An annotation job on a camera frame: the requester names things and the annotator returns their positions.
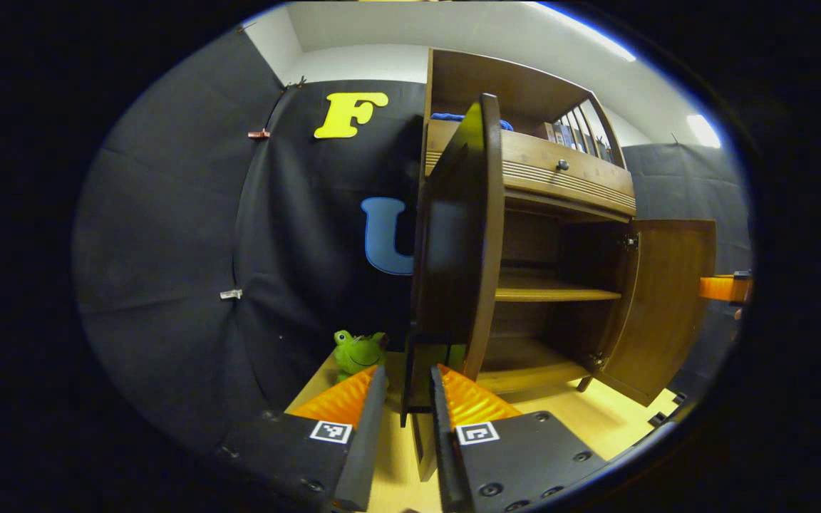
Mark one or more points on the brown clip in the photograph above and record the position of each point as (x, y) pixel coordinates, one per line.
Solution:
(259, 133)

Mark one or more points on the wooden cabinet door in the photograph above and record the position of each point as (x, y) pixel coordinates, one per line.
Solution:
(667, 306)
(460, 249)

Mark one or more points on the short ceiling light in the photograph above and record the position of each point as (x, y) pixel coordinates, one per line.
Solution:
(703, 130)

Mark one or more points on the wooden inner shelf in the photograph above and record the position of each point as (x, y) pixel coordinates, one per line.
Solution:
(553, 292)

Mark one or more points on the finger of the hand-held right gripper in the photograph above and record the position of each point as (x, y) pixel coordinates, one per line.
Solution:
(720, 288)

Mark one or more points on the metal door hinge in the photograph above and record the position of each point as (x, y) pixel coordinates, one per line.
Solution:
(630, 242)
(598, 360)

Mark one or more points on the silver clip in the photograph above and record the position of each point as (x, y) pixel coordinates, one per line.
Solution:
(231, 293)

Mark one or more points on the green frog toy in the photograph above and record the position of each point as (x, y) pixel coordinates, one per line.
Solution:
(357, 350)

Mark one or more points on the small grey red book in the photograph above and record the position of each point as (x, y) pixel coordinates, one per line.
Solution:
(560, 135)

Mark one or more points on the small white book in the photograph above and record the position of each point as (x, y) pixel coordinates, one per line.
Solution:
(549, 132)

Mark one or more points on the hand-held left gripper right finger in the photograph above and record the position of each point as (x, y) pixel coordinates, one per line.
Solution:
(510, 463)

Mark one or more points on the blue cloth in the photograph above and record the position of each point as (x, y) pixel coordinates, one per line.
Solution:
(453, 117)

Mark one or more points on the wooden cabinet drawer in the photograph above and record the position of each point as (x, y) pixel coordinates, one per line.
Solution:
(581, 178)

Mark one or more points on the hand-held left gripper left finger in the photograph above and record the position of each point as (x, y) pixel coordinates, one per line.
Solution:
(360, 449)

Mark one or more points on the black backdrop cloth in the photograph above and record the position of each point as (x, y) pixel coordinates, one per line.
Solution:
(168, 249)

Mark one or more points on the wooden double-door shoe cabinet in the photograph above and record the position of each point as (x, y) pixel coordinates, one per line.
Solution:
(510, 85)

